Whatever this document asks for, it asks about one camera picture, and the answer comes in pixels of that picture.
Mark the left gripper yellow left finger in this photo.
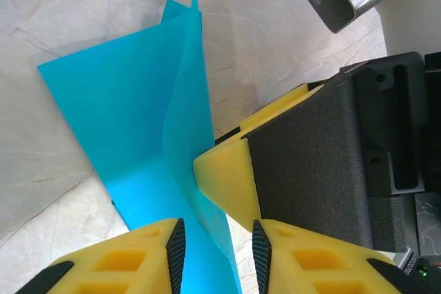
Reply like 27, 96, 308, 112
17, 217, 187, 294

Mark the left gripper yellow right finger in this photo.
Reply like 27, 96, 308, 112
252, 218, 411, 294

